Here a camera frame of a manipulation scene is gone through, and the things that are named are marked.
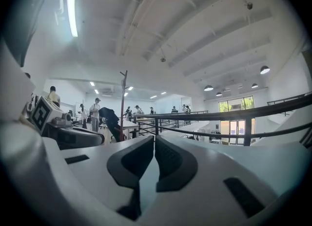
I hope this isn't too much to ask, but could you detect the glass entrance door with windows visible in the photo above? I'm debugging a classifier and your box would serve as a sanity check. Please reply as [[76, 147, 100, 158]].
[[218, 95, 256, 146]]

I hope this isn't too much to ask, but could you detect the group of ceiling light panels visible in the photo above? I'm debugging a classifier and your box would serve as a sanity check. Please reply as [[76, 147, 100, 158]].
[[89, 81, 168, 99]]

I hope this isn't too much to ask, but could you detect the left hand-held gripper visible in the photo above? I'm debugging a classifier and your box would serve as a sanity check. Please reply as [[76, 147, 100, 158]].
[[29, 95, 105, 150]]

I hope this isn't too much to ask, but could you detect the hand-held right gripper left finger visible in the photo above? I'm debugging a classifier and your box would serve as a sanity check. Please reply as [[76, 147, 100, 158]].
[[59, 135, 156, 222]]

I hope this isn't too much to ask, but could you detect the long ceiling light tube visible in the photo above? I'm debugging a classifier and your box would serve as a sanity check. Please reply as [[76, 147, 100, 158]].
[[66, 0, 79, 38]]

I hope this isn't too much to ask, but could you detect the person's black t-shirt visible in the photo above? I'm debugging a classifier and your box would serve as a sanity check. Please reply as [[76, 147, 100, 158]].
[[0, 0, 51, 68]]

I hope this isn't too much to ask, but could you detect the brown wooden coat stand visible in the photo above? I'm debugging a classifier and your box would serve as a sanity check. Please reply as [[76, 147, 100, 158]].
[[119, 70, 129, 142]]

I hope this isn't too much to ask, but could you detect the black curved metal railing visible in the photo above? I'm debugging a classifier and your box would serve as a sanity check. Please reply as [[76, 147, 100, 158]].
[[133, 93, 312, 148]]

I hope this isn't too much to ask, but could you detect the light wooden desk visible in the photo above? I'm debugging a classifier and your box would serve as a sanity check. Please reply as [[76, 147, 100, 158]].
[[121, 120, 140, 140]]

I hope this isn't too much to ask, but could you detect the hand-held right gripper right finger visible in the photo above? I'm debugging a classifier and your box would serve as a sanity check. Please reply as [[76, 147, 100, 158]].
[[146, 134, 278, 226]]

